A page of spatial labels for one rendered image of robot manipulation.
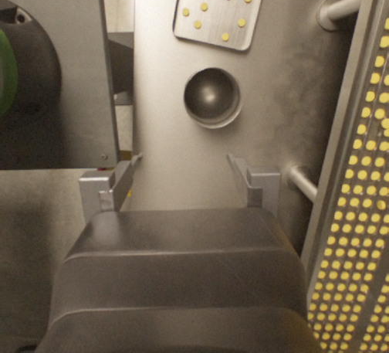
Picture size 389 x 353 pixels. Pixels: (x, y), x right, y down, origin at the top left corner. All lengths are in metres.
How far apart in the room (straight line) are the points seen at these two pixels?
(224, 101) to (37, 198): 1.27
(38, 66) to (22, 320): 1.89
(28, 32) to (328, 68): 0.42
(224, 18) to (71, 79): 0.24
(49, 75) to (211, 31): 0.24
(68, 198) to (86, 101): 1.19
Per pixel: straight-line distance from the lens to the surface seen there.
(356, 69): 0.36
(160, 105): 0.46
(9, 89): 0.31
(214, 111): 0.47
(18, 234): 1.74
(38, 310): 2.03
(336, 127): 0.37
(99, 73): 0.36
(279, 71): 0.48
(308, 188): 0.47
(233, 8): 0.47
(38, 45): 0.35
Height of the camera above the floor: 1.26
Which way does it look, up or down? 72 degrees down
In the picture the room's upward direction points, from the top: 175 degrees clockwise
